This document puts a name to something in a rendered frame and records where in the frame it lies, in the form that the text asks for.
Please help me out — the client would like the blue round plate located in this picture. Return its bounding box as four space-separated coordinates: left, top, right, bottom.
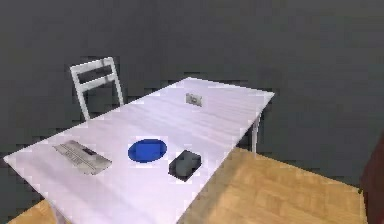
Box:
127 138 168 164

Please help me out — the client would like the dark red furniture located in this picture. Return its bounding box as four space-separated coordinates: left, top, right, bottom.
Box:
359 133 384 224

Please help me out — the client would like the black box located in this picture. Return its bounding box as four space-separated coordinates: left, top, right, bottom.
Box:
168 149 203 183

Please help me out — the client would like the white table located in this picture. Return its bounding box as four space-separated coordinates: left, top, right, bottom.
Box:
3 77 276 224

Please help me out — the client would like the white chair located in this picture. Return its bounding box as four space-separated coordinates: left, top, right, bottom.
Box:
69 56 125 121

